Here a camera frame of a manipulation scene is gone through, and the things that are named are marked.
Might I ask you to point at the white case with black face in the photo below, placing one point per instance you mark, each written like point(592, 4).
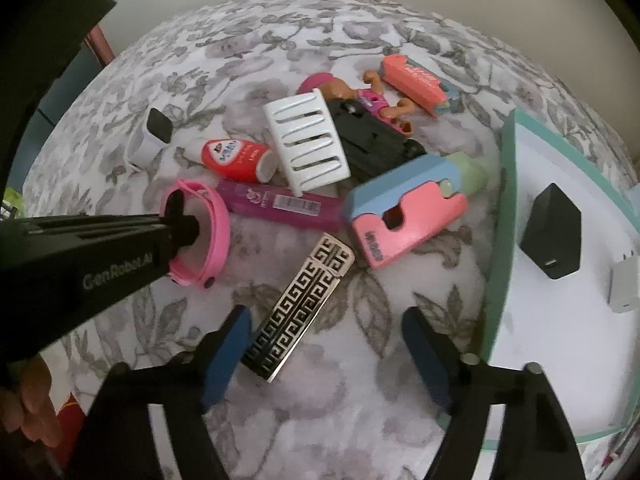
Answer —
point(156, 132)

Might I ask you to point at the coral and blue small box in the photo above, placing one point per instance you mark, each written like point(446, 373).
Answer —
point(415, 85)

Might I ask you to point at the white plug charger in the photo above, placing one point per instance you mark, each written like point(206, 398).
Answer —
point(625, 285)

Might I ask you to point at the teal box with white inside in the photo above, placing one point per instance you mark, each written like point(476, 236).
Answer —
point(560, 340)

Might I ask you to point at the pale green tube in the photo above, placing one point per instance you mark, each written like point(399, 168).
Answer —
point(470, 172)

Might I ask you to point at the person's left hand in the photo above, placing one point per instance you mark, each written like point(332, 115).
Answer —
point(31, 400)

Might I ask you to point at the reddish wooden frame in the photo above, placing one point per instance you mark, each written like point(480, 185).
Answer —
point(100, 45)

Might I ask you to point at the pink rectangular packet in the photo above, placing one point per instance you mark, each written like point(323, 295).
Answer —
point(280, 204)

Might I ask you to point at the grey floral bedsheet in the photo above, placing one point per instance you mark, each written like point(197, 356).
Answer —
point(350, 25)

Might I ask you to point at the white slotted soap dish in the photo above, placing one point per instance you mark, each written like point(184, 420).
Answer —
point(306, 141)

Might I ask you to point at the red glue bottle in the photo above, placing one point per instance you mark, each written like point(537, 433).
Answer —
point(235, 161)

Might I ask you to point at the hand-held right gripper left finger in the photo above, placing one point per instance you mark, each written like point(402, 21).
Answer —
point(226, 355)

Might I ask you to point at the black charger block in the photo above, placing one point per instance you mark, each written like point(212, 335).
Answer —
point(550, 232)

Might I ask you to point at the red cloth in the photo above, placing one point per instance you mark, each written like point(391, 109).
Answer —
point(67, 410)

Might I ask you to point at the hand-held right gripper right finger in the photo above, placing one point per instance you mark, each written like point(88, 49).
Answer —
point(425, 360)

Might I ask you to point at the black toy car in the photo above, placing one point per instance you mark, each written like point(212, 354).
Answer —
point(375, 147)

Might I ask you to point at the toy doll with pink hair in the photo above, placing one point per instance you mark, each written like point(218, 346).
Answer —
point(372, 97)

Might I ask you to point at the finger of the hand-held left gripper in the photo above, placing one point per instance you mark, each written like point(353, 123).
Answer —
point(173, 203)
point(188, 232)

